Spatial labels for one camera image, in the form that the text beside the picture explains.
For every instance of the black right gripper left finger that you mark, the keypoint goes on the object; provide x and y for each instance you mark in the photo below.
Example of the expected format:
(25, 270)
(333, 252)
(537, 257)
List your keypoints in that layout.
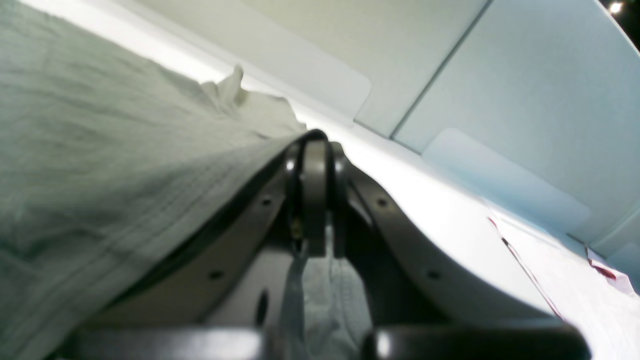
(242, 297)

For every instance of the grey T-shirt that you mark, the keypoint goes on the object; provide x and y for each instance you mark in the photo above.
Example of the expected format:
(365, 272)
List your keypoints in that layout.
(109, 162)

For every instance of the white red patterned cloth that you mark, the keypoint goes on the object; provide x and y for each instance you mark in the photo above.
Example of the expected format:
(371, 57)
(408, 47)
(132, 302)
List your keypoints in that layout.
(577, 292)

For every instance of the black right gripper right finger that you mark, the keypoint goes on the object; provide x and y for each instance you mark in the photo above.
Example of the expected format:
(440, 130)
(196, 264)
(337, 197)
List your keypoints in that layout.
(423, 304)

